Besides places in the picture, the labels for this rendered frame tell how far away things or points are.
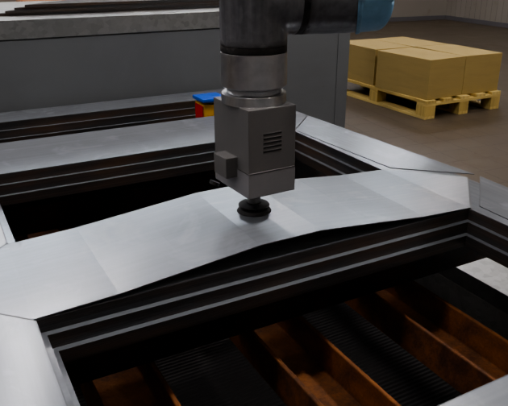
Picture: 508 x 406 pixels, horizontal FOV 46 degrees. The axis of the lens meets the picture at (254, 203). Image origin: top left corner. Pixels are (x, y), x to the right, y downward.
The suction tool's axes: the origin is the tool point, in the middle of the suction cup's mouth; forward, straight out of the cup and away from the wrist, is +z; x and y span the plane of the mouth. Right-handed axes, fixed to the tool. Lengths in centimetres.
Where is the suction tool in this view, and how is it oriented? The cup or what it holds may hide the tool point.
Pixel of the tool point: (254, 219)
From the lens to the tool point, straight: 75.3
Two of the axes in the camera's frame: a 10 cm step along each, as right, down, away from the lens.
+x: 8.6, -2.0, 4.7
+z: 0.0, 9.2, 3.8
